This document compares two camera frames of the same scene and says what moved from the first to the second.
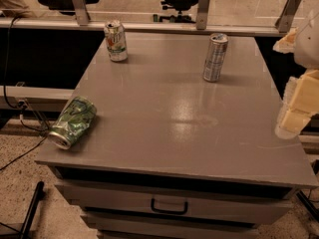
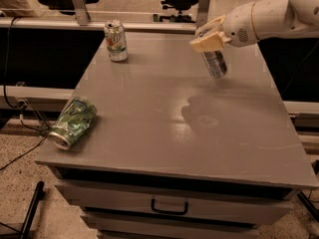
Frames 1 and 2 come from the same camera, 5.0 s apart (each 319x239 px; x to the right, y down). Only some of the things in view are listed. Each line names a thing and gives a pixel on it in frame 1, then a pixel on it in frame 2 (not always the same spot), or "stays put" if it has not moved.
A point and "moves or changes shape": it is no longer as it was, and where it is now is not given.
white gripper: (308, 45) → (238, 29)
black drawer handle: (169, 211) stays put
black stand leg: (26, 230) stays put
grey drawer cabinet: (172, 155) stays put
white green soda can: (116, 41) stays put
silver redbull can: (216, 51) moves or changes shape
